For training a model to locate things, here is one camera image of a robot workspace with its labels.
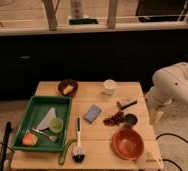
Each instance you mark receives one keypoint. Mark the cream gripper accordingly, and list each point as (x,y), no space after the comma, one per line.
(155,114)

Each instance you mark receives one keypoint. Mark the blue sponge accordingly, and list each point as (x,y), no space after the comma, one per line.
(92,113)

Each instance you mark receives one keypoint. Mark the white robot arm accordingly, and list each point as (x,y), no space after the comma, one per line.
(169,83)

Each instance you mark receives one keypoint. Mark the small dark metal cup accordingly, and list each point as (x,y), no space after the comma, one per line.
(130,120)

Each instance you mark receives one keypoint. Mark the brown block with black stick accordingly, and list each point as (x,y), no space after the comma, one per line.
(126,102)

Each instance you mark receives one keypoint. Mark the bunch of dark grapes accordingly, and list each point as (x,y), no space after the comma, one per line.
(114,120)

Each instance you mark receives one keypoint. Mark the orange bowl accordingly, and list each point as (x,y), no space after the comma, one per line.
(127,144)

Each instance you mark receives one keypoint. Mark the white cup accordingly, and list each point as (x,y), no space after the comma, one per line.
(109,86)

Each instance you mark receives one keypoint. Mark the dish brush black bristles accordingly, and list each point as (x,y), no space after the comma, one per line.
(78,150)

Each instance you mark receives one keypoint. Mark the yellow food piece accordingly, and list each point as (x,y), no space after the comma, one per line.
(68,89)

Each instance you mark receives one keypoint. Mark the dark brown small bowl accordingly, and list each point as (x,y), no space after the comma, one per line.
(64,83)

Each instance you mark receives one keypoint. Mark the green small cup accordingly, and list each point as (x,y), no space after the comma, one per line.
(56,125)

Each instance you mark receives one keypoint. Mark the metal spoon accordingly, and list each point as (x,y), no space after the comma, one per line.
(50,137)

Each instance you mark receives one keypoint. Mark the grey cloth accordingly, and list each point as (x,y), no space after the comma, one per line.
(44,123)

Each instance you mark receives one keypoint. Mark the green plastic tray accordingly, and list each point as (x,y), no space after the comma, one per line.
(37,109)

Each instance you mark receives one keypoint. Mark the green rectangular object on shelf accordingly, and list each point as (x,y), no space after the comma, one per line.
(83,21)

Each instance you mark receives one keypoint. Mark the red yellow apple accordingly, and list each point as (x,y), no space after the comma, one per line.
(29,139)

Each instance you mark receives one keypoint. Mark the black pole stand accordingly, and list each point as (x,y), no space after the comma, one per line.
(7,132)

